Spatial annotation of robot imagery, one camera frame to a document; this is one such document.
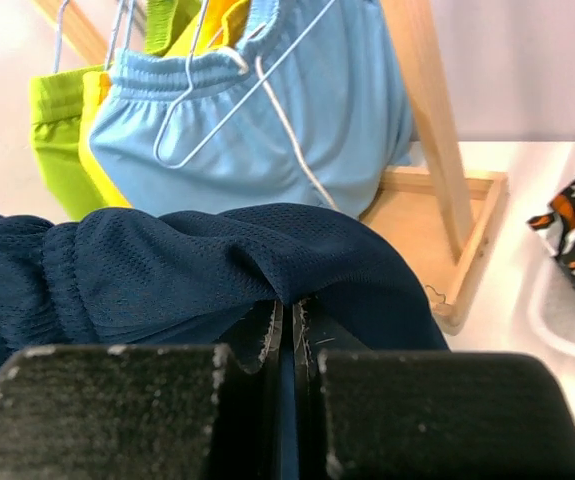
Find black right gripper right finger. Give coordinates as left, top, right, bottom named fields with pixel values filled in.
left=292, top=300, right=575, bottom=479

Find blue hanger of green shorts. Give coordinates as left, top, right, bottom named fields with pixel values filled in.
left=52, top=0, right=70, bottom=74

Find blue hanger of light shorts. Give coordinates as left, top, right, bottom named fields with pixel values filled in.
left=180, top=0, right=210, bottom=101

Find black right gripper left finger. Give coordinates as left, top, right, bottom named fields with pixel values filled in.
left=0, top=302, right=283, bottom=479

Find lime green shorts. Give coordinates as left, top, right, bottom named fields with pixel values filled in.
left=27, top=0, right=203, bottom=222

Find light blue shorts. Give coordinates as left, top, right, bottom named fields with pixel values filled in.
left=88, top=0, right=414, bottom=219

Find blue hanger of yellow shorts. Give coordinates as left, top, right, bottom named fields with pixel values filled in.
left=103, top=0, right=137, bottom=70

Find navy blue shorts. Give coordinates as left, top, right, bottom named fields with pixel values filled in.
left=0, top=202, right=451, bottom=480

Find blue hanger of camouflage shorts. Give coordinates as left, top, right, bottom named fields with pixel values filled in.
left=153, top=1, right=334, bottom=169

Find yellow shorts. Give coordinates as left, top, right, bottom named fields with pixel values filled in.
left=89, top=1, right=251, bottom=215

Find wooden clothes rack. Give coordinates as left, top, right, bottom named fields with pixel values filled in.
left=31, top=0, right=511, bottom=336

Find white plastic basket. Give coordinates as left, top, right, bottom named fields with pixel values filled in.
left=528, top=147, right=575, bottom=358

